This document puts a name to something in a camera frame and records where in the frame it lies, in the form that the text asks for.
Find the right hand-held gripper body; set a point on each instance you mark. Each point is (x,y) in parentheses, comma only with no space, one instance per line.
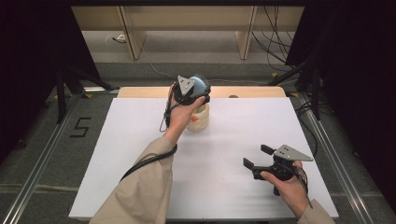
(288,154)

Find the beige wooden desk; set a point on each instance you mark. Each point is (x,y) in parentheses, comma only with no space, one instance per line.
(186,18)

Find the black metal stand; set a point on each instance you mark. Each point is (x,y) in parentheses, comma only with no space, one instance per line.
(316,93)
(62,93)

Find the light blue hairbrush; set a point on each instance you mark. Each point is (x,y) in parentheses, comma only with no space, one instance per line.
(199,84)

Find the aluminium floor rail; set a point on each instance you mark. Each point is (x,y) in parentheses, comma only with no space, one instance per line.
(40,161)
(339,161)

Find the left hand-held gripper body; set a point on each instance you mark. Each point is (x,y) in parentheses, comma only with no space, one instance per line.
(185,85)

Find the white floor outlet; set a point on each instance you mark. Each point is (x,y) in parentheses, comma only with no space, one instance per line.
(120,38)

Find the black curtain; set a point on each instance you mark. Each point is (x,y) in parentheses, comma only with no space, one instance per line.
(34,62)
(351,77)

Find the person's left hand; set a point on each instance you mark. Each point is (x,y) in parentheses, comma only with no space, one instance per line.
(179,116)

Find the cream ribbed holder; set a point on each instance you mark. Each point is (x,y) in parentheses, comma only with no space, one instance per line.
(200,119)

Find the person's right hand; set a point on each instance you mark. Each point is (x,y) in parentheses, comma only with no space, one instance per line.
(291,193)

